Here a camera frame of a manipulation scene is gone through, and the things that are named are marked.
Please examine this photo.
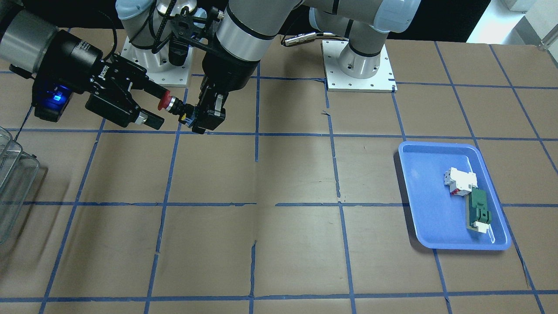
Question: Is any blue plastic tray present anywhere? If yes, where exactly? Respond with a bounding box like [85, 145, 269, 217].
[398, 141, 511, 250]

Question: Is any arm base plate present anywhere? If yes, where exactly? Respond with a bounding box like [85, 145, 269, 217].
[120, 38, 194, 87]
[321, 40, 398, 93]

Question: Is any white circuit breaker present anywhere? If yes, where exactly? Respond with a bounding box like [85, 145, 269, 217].
[444, 167, 478, 196]

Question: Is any red emergency stop button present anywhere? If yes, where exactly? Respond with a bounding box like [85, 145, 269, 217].
[157, 90, 196, 125]

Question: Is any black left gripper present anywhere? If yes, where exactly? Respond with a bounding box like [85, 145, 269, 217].
[191, 52, 259, 134]

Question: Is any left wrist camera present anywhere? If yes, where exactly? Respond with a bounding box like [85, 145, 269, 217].
[166, 7, 223, 67]

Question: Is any silver wire mesh shelf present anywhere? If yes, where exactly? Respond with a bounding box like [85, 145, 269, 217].
[0, 128, 40, 244]

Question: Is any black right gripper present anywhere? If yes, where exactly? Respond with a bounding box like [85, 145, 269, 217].
[34, 31, 171, 130]

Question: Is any green white terminal block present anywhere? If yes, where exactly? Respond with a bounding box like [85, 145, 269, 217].
[466, 187, 492, 234]

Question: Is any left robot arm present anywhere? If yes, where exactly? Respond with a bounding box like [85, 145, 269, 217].
[181, 0, 420, 134]

